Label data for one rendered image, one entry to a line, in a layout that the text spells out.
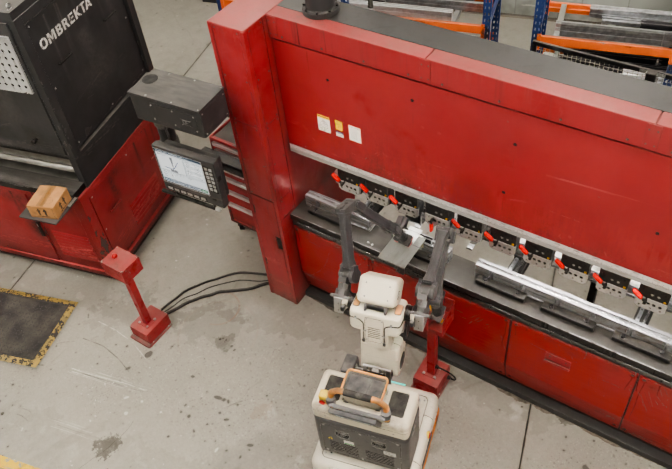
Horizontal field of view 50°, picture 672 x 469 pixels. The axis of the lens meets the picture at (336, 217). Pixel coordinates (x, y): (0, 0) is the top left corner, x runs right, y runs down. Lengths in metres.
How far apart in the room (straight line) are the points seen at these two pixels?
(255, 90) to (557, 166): 1.66
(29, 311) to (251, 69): 2.90
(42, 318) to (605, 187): 4.15
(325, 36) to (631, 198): 1.67
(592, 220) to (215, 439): 2.72
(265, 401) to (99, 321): 1.49
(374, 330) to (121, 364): 2.23
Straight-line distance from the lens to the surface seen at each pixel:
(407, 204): 4.23
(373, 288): 3.70
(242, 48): 3.93
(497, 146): 3.63
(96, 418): 5.26
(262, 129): 4.23
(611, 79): 3.45
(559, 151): 3.50
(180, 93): 4.14
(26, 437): 5.39
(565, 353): 4.37
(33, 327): 5.91
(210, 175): 4.23
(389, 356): 4.07
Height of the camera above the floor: 4.24
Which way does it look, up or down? 45 degrees down
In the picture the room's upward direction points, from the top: 7 degrees counter-clockwise
